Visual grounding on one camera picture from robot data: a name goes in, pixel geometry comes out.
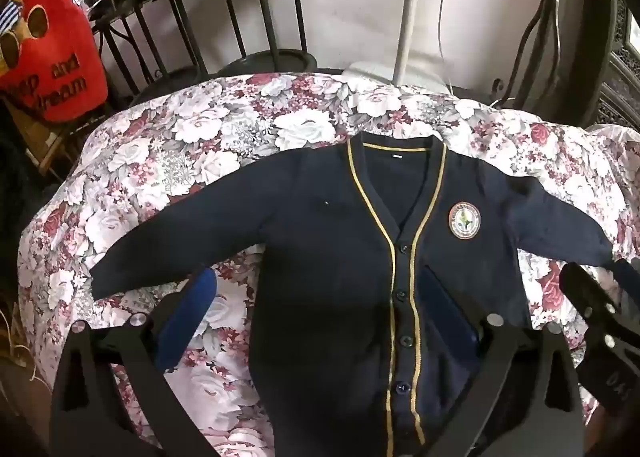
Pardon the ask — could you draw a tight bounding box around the red plush pillow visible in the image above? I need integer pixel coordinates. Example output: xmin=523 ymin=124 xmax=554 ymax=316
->
xmin=0 ymin=0 xmax=110 ymax=124

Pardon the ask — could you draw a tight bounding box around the white pole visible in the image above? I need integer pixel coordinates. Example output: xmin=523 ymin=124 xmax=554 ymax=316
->
xmin=392 ymin=0 xmax=425 ymax=85

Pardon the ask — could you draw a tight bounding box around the navy cardigan with gold trim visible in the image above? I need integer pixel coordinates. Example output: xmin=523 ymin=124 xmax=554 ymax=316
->
xmin=91 ymin=132 xmax=615 ymax=457

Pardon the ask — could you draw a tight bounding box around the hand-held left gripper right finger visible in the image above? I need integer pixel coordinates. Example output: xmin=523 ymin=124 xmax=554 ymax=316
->
xmin=419 ymin=271 xmax=586 ymax=457

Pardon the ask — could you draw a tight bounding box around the dark metal bed frame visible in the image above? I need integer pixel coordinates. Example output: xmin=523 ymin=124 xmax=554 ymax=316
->
xmin=491 ymin=0 xmax=623 ymax=128

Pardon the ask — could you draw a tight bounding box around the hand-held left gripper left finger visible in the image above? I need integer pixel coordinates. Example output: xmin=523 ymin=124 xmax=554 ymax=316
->
xmin=50 ymin=267 xmax=221 ymax=457

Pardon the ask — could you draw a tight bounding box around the floral blanket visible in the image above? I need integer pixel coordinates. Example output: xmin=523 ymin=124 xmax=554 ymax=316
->
xmin=17 ymin=72 xmax=640 ymax=457

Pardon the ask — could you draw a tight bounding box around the cardboard box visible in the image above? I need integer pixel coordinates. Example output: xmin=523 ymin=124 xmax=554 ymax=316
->
xmin=7 ymin=99 xmax=68 ymax=175

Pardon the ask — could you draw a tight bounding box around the black metal stool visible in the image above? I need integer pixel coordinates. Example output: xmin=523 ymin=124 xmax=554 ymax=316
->
xmin=170 ymin=0 xmax=319 ymax=78
xmin=89 ymin=0 xmax=213 ymax=105

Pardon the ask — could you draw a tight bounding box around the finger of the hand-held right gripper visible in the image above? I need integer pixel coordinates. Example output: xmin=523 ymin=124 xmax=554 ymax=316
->
xmin=559 ymin=261 xmax=622 ymax=339
xmin=611 ymin=258 xmax=640 ymax=302

